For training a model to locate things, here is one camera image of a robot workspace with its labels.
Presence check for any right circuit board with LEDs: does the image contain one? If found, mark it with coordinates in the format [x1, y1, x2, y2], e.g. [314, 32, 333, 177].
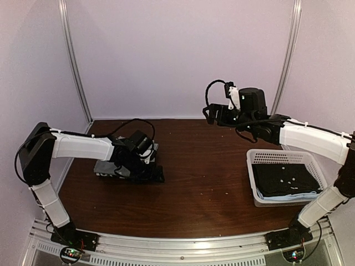
[282, 247, 305, 263]

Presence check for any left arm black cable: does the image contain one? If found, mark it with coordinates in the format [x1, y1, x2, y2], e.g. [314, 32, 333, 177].
[15, 118, 156, 183]

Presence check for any front aluminium rail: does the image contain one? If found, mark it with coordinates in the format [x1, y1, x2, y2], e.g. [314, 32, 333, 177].
[19, 218, 345, 265]

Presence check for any black shirt in basket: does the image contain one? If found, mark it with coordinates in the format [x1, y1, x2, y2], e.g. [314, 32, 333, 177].
[252, 163, 322, 197]

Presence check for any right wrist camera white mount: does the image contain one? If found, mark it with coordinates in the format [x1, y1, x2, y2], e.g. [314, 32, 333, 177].
[224, 81, 240, 111]

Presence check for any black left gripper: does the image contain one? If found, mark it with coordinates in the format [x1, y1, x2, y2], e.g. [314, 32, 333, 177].
[120, 153, 164, 183]

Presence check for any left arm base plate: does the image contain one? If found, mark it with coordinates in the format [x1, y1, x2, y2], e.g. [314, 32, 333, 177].
[50, 227, 99, 252]

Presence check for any light blue shirt in basket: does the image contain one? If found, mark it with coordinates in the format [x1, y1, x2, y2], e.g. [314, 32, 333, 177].
[256, 190, 319, 202]

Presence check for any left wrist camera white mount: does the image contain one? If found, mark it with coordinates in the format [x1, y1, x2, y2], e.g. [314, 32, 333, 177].
[140, 142, 155, 164]

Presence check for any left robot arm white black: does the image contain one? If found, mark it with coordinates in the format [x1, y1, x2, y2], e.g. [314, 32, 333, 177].
[14, 122, 165, 246]

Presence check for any left aluminium frame post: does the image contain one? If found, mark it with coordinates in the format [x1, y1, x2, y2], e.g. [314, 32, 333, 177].
[58, 0, 93, 124]

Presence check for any grey long sleeve shirt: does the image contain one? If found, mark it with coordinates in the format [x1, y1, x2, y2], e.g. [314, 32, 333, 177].
[94, 140, 159, 180]

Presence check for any left circuit board with LEDs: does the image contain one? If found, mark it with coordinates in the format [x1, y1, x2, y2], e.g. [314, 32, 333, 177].
[59, 247, 84, 264]

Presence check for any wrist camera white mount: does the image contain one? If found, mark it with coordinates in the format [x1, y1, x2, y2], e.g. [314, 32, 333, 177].
[224, 81, 240, 111]
[140, 142, 155, 164]

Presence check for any black white plaid shirt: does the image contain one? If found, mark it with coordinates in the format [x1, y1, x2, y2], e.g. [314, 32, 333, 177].
[96, 173, 126, 179]

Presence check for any aluminium frame post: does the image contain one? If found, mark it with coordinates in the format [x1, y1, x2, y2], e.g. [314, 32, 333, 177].
[58, 0, 93, 124]
[271, 0, 302, 115]

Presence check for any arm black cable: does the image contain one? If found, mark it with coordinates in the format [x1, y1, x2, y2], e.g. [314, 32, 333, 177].
[204, 79, 230, 108]
[15, 118, 156, 183]

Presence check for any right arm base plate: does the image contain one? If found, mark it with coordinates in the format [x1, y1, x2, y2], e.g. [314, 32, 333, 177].
[265, 226, 313, 250]

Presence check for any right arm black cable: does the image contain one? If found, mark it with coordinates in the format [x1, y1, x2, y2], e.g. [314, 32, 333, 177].
[204, 79, 230, 108]

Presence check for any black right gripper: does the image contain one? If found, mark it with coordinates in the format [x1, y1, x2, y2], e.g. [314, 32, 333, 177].
[204, 103, 257, 133]

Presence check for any circuit board with leds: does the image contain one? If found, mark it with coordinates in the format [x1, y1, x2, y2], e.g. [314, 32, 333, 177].
[282, 247, 305, 263]
[59, 247, 84, 264]

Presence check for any right aluminium frame post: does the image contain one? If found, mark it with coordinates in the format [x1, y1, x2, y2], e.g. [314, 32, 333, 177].
[271, 0, 302, 115]

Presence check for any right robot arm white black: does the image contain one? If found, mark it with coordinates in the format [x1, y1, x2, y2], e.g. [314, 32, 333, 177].
[202, 84, 354, 245]

